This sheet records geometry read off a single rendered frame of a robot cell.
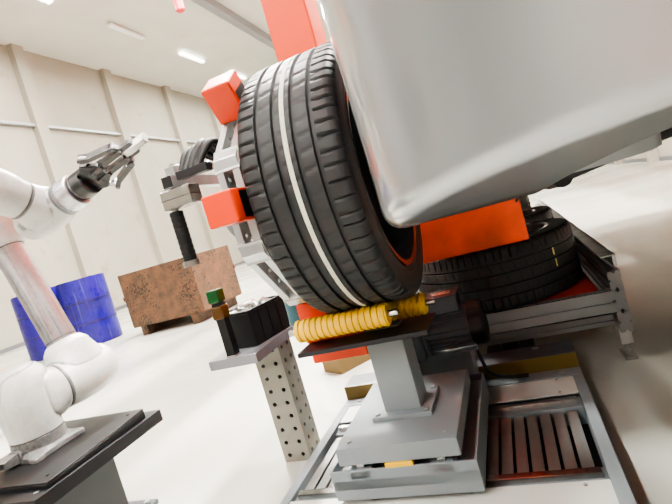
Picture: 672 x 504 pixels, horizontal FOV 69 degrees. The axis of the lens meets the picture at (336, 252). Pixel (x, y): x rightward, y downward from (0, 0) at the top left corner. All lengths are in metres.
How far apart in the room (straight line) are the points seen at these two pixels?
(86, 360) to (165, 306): 4.39
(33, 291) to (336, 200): 1.26
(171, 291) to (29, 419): 4.46
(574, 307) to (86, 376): 1.67
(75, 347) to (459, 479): 1.28
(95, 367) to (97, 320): 5.38
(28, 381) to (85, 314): 5.50
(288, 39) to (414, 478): 1.48
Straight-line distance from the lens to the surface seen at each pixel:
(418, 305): 1.27
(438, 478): 1.25
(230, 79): 1.19
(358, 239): 0.99
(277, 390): 1.73
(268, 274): 1.18
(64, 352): 1.87
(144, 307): 6.42
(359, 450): 1.26
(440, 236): 1.74
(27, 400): 1.77
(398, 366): 1.31
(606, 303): 1.92
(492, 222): 1.73
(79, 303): 7.24
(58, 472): 1.62
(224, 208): 1.03
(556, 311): 1.90
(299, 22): 1.92
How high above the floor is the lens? 0.77
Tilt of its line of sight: 4 degrees down
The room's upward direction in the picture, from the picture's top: 16 degrees counter-clockwise
